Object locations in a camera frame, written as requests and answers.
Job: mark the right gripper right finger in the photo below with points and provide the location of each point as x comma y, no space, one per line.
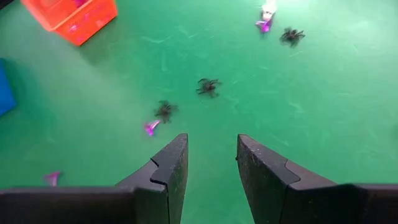
264,177

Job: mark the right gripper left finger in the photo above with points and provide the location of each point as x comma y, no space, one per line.
168,174

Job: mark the white plastic vampire teeth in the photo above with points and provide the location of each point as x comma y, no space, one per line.
269,7

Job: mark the green table mat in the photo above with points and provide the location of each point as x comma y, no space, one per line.
280,109

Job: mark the orange plastic basket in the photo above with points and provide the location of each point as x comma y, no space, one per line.
84,25

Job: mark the blue plastic basket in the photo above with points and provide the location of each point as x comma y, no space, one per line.
6,90

